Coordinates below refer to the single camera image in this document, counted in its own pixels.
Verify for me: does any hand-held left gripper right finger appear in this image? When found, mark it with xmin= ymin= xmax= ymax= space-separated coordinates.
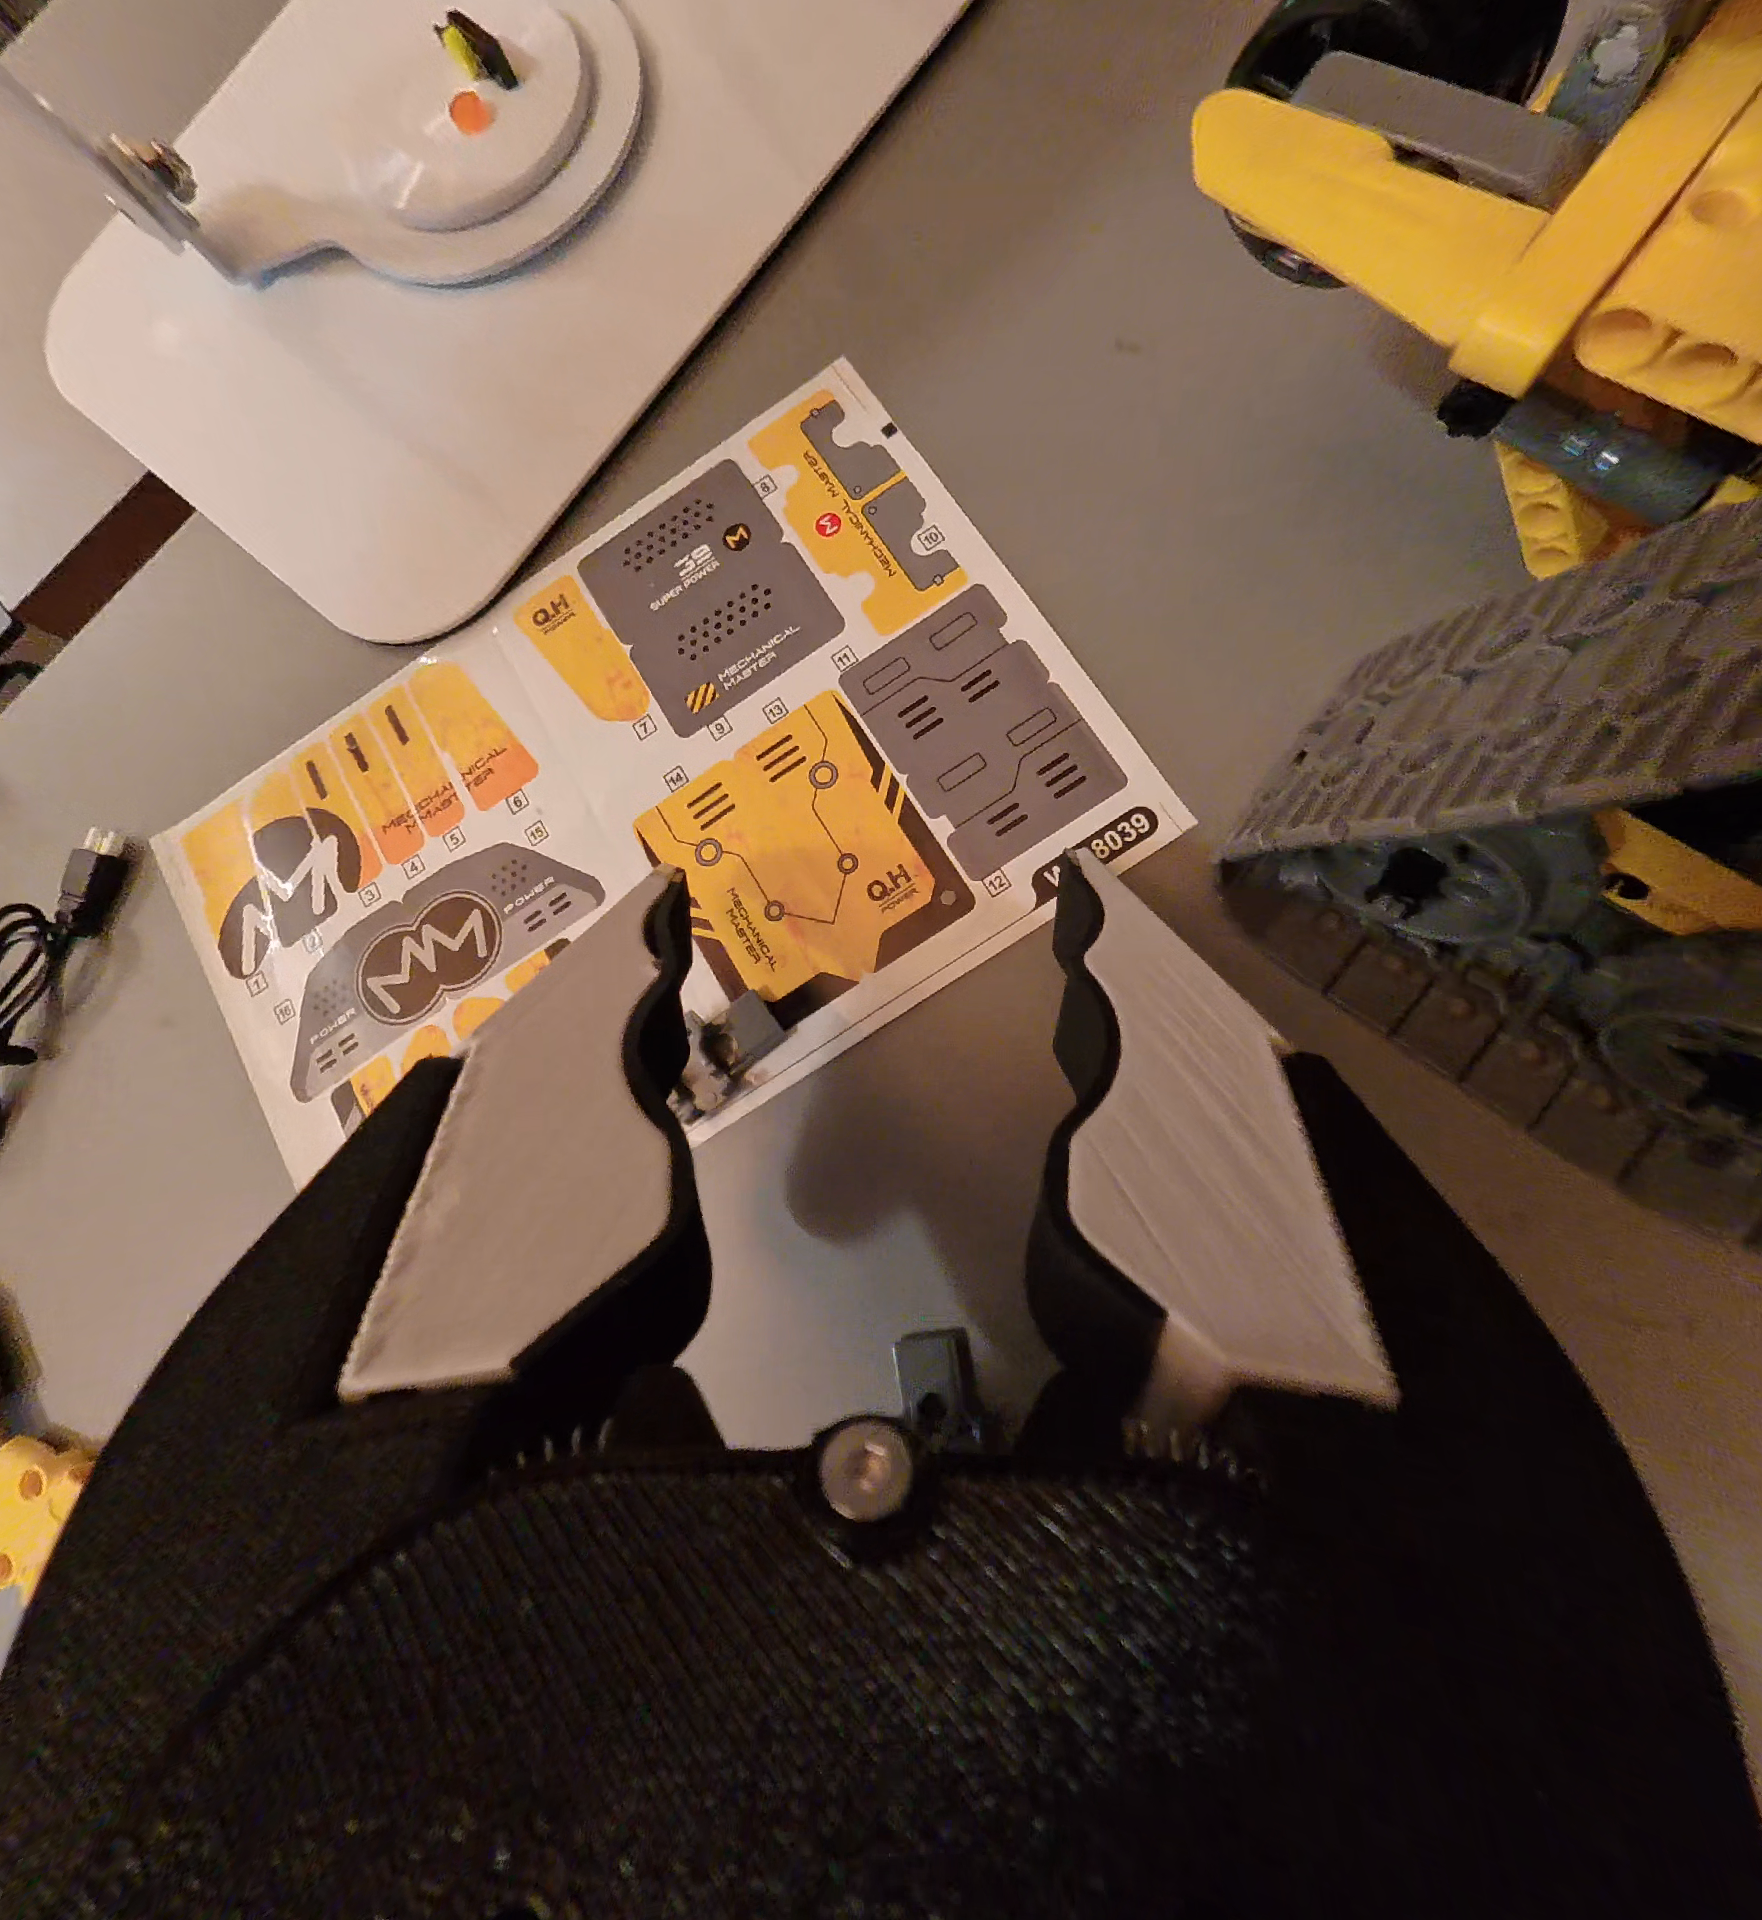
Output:
xmin=1035 ymin=863 xmax=1404 ymax=1437

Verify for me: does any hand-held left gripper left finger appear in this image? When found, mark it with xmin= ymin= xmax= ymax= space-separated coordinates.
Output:
xmin=339 ymin=863 xmax=715 ymax=1415

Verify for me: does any small grey track link piece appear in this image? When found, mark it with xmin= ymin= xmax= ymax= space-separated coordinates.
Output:
xmin=684 ymin=993 xmax=796 ymax=1120
xmin=893 ymin=1327 xmax=994 ymax=1454

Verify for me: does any yellow toy brick vehicle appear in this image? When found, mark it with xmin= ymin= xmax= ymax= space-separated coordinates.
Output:
xmin=1188 ymin=0 xmax=1762 ymax=1276

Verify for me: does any yellow grey sticker sheet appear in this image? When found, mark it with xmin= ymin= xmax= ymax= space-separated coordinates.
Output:
xmin=149 ymin=354 xmax=1198 ymax=1187

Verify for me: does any grey toy track strip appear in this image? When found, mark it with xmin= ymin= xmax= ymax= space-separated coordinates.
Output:
xmin=1213 ymin=449 xmax=1762 ymax=1276

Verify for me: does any yellow toy battery box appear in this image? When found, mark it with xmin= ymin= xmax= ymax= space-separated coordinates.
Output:
xmin=0 ymin=1430 xmax=103 ymax=1609

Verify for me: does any white book stand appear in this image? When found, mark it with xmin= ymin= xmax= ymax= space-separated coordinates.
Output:
xmin=0 ymin=0 xmax=980 ymax=650

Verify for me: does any black coiled usb cable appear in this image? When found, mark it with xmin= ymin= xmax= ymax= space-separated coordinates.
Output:
xmin=0 ymin=823 xmax=135 ymax=1187

